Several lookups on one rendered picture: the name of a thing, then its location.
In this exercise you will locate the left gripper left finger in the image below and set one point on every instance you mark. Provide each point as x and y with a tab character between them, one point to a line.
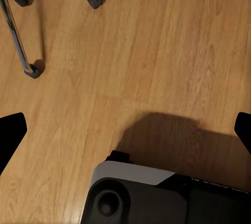
12	130

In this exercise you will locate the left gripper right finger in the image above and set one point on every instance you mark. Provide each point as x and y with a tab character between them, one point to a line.
243	129

